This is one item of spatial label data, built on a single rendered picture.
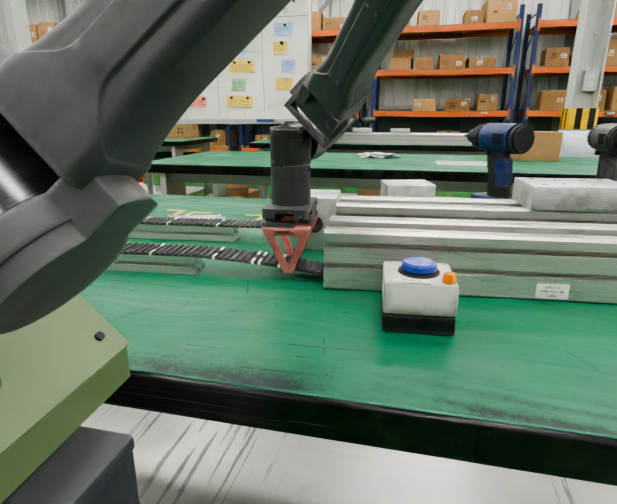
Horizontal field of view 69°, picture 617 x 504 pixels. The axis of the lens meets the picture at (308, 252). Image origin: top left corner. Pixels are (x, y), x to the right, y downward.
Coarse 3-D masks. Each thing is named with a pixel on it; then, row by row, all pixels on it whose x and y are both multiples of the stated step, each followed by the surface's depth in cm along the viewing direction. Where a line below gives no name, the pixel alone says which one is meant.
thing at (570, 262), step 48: (336, 240) 61; (384, 240) 60; (432, 240) 59; (480, 240) 58; (528, 240) 57; (576, 240) 56; (336, 288) 63; (480, 288) 60; (528, 288) 59; (576, 288) 58
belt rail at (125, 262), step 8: (120, 256) 70; (128, 256) 70; (136, 256) 69; (144, 256) 69; (152, 256) 69; (160, 256) 69; (168, 256) 69; (176, 256) 68; (112, 264) 70; (120, 264) 70; (128, 264) 70; (136, 264) 70; (144, 264) 70; (152, 264) 70; (160, 264) 70; (168, 264) 70; (176, 264) 70; (184, 264) 69; (192, 264) 69; (200, 264) 71; (152, 272) 70; (160, 272) 70; (168, 272) 69; (176, 272) 69; (184, 272) 69; (192, 272) 69
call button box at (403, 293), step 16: (384, 272) 53; (400, 272) 51; (384, 288) 49; (400, 288) 49; (416, 288) 49; (432, 288) 48; (448, 288) 48; (384, 304) 50; (400, 304) 49; (416, 304) 49; (432, 304) 49; (448, 304) 49; (384, 320) 50; (400, 320) 50; (416, 320) 50; (432, 320) 49; (448, 320) 49
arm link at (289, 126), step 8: (272, 128) 63; (280, 128) 61; (288, 128) 61; (296, 128) 60; (304, 128) 62; (272, 136) 61; (280, 136) 60; (288, 136) 60; (296, 136) 60; (304, 136) 61; (272, 144) 62; (280, 144) 61; (288, 144) 60; (296, 144) 60; (304, 144) 61; (272, 152) 62; (280, 152) 61; (288, 152) 61; (296, 152) 61; (304, 152) 61; (272, 160) 62; (280, 160) 61; (288, 160) 61; (296, 160) 61; (304, 160) 62
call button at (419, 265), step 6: (408, 258) 53; (414, 258) 53; (420, 258) 53; (426, 258) 53; (402, 264) 52; (408, 264) 51; (414, 264) 51; (420, 264) 51; (426, 264) 51; (432, 264) 51; (408, 270) 51; (414, 270) 50; (420, 270) 50; (426, 270) 50; (432, 270) 50
